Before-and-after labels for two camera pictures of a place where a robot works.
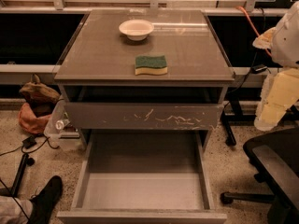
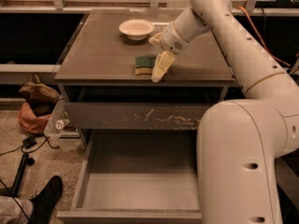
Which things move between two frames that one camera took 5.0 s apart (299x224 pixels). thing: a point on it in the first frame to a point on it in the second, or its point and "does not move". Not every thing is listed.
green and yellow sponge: [150, 64] does not move
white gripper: [287, 44] to [170, 40]
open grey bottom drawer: [144, 176] does not move
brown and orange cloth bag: [35, 112] does not move
